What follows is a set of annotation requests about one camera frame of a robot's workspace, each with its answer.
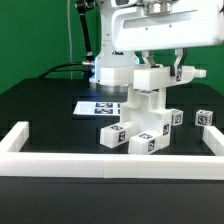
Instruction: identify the white chair seat block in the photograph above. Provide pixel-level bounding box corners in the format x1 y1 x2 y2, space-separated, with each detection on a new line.
120 86 172 139

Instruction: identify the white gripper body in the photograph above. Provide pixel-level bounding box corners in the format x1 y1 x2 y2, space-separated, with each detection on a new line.
112 0 224 51

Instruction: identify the white tagged cube near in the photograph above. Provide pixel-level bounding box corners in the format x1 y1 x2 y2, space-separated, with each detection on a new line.
171 109 183 126

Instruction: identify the white U-shaped fence frame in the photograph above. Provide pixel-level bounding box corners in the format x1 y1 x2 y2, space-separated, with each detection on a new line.
0 121 224 180

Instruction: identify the white hanging cable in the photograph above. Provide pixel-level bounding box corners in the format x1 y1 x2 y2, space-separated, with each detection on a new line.
66 0 74 80

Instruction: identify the white tagged cube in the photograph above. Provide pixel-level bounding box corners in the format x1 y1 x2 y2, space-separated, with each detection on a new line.
171 109 183 126
195 110 213 126

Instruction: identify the white tagged cube far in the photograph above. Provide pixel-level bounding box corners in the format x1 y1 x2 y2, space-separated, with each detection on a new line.
195 110 213 126

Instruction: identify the white chair back frame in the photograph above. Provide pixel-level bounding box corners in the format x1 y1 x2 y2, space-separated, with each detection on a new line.
97 65 206 116

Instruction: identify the black cable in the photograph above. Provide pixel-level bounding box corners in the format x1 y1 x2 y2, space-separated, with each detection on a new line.
38 61 96 80

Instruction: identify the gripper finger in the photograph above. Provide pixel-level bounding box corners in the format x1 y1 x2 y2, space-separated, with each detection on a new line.
142 50 160 68
170 48 187 82

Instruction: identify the white tag marker sheet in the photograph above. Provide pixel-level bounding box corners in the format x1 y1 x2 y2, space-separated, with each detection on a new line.
73 101 120 116

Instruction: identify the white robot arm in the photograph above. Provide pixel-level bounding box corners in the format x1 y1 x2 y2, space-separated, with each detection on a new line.
92 0 224 90

